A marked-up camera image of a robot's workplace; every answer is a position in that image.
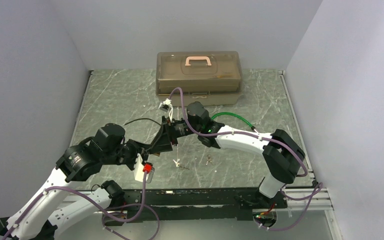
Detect black cable lock loop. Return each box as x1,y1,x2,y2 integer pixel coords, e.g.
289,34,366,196
124,117,162,127

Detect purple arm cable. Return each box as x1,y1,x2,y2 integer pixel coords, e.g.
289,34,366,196
1,171,161,240
170,87,324,233

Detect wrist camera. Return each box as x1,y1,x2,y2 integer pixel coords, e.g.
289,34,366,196
133,153,155,184
158,98,174,122

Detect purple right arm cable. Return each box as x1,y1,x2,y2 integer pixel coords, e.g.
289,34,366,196
170,87,324,233

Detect translucent brown plastic toolbox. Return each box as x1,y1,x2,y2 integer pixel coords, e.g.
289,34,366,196
155,51,243,107

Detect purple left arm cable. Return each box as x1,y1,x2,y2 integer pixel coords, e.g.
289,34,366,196
1,171,161,240

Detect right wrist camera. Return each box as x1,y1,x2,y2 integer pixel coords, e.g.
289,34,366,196
158,98,174,122

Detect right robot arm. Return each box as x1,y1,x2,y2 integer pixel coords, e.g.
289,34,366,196
146,101,308,208

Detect silver keys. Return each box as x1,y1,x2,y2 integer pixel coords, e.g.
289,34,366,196
173,158,189,170

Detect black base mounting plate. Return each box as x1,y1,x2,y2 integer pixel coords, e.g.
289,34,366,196
90,187,289,227

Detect pink toolbox handle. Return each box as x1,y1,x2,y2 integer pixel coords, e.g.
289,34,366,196
184,55,212,67

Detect green cable lock loop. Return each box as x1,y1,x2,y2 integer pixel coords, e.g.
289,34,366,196
211,112,258,133

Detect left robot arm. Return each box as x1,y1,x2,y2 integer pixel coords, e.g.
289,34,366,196
0,123,154,240

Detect aluminium extrusion rail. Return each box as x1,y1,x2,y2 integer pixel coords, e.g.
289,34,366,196
284,188,332,212

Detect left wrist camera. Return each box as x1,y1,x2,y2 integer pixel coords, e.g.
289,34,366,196
133,153,155,184

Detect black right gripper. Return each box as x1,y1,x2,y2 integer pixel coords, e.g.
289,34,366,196
149,116,201,155

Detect small silver key pair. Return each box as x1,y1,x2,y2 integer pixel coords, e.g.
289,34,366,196
205,154,213,166

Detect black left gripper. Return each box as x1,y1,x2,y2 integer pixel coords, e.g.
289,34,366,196
103,138,152,170

